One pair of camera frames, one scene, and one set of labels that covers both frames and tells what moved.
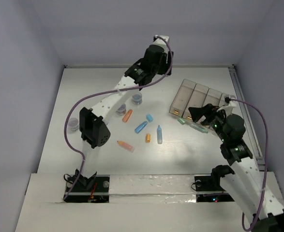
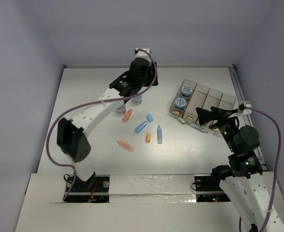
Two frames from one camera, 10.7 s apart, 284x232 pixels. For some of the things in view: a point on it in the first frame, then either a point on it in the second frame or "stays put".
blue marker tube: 140,127 stays put
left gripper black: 163,64 -> 133,90
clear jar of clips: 121,109 stays put
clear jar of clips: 137,98 stays put
